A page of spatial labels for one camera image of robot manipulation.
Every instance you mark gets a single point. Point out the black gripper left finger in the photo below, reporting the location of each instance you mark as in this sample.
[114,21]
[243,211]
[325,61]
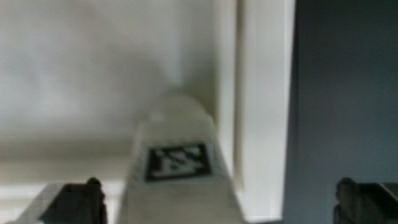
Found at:
[67,204]

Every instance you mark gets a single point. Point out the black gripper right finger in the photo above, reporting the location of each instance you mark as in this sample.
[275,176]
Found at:
[366,203]

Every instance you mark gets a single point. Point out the white leg with tag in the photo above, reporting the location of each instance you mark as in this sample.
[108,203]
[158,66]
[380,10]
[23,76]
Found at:
[178,190]

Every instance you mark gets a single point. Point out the white square tabletop part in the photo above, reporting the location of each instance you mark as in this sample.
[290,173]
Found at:
[98,57]

